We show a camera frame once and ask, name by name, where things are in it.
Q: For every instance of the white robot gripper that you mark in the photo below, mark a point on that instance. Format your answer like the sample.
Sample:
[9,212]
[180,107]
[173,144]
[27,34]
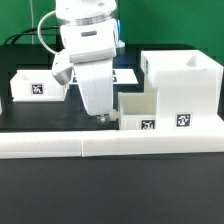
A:
[91,49]

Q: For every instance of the white drawer front one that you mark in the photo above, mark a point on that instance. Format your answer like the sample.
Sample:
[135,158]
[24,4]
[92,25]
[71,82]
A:
[135,111]

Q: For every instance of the white drawer one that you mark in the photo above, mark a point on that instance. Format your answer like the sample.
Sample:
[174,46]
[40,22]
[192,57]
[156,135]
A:
[36,86]
[135,111]

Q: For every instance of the white drawer cabinet box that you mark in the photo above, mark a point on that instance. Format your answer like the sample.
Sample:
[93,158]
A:
[188,85]

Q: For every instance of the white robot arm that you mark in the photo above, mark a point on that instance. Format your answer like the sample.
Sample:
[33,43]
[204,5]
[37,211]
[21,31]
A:
[85,12]

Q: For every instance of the white drawer rear one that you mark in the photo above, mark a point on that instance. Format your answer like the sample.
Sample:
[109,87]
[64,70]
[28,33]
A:
[36,86]

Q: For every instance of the fiducial marker sheet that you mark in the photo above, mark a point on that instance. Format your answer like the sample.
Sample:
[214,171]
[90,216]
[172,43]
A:
[116,76]

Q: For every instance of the white L-shaped fence wall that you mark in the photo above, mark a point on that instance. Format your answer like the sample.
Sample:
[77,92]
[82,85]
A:
[108,143]

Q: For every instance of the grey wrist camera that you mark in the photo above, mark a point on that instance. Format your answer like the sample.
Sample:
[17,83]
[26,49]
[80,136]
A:
[62,68]

